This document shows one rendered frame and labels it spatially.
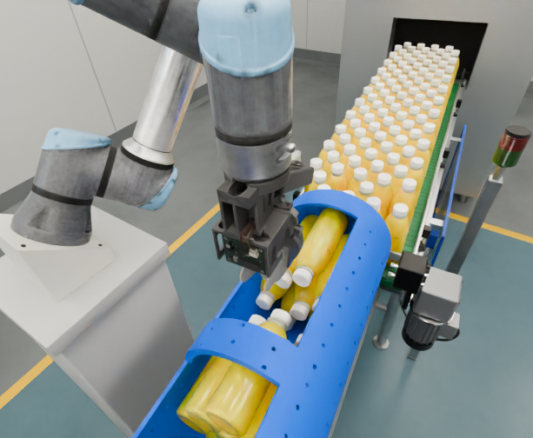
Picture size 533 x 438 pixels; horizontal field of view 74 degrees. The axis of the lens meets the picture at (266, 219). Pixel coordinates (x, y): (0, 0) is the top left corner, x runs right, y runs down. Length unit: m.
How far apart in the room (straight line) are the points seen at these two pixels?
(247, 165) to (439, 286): 0.95
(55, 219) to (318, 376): 0.58
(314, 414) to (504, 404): 1.57
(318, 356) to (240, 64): 0.47
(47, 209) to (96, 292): 0.20
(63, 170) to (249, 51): 0.58
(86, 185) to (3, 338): 1.84
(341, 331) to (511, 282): 1.99
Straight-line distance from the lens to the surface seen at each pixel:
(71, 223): 0.83
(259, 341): 0.59
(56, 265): 0.82
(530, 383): 2.22
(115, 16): 0.40
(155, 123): 0.78
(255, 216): 0.37
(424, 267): 1.05
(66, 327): 0.83
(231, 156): 0.33
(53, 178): 0.81
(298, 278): 0.75
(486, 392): 2.10
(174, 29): 0.39
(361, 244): 0.77
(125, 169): 0.80
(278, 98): 0.31
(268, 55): 0.29
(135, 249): 0.90
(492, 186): 1.26
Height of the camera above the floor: 1.75
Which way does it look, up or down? 42 degrees down
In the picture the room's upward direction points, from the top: 4 degrees counter-clockwise
